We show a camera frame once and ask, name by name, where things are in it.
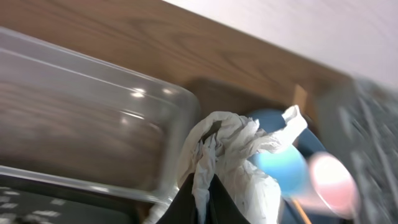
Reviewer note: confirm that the white napkin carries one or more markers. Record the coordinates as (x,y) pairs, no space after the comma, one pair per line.
(221,145)

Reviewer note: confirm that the dark blue plate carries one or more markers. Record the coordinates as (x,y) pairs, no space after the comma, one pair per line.
(271,120)

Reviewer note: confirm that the pink cup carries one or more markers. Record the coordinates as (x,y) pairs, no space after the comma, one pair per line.
(329,189)

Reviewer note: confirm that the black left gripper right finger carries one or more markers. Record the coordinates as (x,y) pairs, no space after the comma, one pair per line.
(221,209)

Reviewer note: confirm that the clear plastic bin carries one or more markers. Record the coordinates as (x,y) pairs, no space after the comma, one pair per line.
(80,122)

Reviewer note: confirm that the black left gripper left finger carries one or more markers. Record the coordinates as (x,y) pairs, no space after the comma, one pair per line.
(182,210)

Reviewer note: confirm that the light blue cup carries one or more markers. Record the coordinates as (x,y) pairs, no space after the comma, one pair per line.
(288,167)

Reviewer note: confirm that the brown serving tray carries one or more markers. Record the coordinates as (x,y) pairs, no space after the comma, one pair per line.
(217,95)

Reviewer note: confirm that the black plastic tray bin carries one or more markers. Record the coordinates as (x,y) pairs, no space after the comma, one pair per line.
(33,202)

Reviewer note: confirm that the grey dishwasher rack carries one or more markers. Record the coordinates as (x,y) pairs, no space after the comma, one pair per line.
(357,122)

